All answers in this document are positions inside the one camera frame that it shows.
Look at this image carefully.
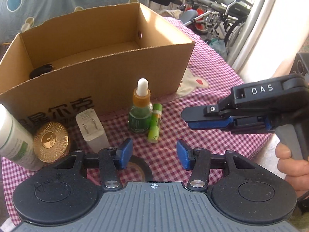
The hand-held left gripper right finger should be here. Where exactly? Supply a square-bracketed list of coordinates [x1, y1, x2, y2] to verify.
[176, 139, 261, 192]

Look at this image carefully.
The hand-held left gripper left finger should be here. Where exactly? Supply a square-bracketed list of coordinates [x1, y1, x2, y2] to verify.
[51, 138, 134, 191]

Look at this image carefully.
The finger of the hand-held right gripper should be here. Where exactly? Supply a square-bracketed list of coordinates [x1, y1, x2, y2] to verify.
[182, 104, 233, 131]

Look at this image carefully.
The black tape roll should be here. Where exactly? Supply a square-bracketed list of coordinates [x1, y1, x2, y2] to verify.
[118, 155, 153, 182]

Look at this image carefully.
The green glass dropper bottle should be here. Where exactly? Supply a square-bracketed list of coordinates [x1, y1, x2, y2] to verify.
[127, 78, 153, 134]

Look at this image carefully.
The white charger plug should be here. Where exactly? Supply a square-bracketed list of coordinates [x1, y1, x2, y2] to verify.
[76, 109, 110, 154]

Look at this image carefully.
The green lip balm tube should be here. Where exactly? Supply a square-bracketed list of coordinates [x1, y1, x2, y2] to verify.
[148, 103, 163, 143]

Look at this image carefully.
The brown cardboard box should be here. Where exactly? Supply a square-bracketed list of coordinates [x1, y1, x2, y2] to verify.
[0, 2, 196, 131]

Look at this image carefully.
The gold round jar lid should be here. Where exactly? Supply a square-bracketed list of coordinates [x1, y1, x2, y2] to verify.
[33, 121, 71, 163]

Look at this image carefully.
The white bottle with green label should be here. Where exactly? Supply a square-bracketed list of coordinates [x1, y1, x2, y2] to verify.
[0, 104, 45, 172]

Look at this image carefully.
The person's right hand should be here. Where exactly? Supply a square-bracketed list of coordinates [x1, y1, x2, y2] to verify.
[275, 139, 309, 199]

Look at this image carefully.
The purple checkered tablecloth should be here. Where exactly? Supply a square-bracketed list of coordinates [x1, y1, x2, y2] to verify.
[1, 17, 280, 199]

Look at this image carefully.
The pale green plastic bag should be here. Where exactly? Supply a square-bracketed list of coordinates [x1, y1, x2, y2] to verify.
[208, 39, 228, 54]

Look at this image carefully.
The grey seat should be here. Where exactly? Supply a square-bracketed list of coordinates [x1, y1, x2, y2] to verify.
[181, 10, 201, 26]

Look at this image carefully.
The black round object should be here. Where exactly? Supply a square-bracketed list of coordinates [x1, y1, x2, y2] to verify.
[29, 63, 54, 79]

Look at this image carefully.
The beige cloth pile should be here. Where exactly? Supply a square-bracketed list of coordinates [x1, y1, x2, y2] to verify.
[157, 9, 181, 18]

